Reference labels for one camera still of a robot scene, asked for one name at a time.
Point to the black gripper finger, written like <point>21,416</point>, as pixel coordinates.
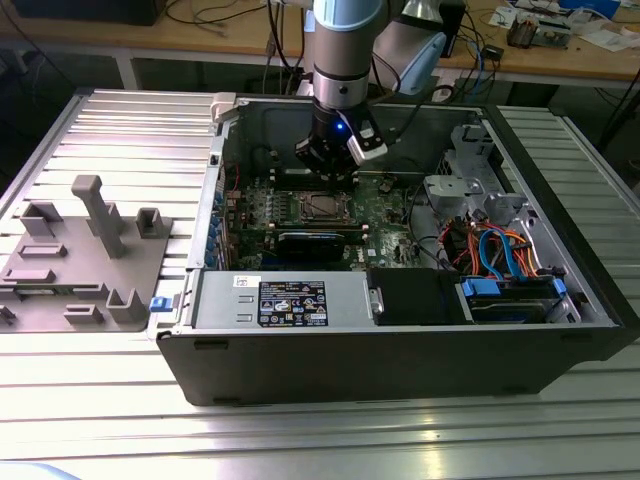
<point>312,152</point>
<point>345,162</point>

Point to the small CPU plate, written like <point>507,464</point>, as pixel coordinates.
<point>326,206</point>

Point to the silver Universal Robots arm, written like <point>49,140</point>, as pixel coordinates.
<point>340,45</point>

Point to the black RAM slot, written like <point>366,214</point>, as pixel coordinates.
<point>292,175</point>
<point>320,227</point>

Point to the CPU socket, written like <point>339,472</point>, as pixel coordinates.
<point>301,212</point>

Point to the metal CPU cooler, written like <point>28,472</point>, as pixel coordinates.
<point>522,30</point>

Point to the green motherboard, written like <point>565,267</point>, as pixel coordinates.
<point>385,240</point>

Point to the black graphics card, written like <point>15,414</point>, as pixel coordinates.
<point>310,246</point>

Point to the grey metal drive cage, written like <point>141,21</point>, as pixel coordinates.
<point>450,187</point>

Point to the small white barcode sticker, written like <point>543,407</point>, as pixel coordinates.
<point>246,280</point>

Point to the black printed rating label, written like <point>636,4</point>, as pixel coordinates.
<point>290,305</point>

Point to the wooden workbench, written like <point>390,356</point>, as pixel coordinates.
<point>200,35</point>

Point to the grey power supply unit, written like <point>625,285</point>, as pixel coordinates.
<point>220,300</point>

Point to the hard disk in blue carrier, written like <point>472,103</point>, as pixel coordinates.
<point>477,289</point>

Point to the black open PC case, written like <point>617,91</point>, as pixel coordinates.
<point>350,365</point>

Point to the small blue case latch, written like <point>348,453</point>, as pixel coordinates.
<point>159,303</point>

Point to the grey plastic parts rack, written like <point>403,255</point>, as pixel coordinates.
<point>75,280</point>

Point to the dark monitor base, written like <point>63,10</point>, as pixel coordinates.
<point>75,10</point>

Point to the white paper sheets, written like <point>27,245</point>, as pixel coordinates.
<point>607,39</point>

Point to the pale blue object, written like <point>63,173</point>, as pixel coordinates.
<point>30,472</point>

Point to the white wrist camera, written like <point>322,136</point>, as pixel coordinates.
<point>367,145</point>

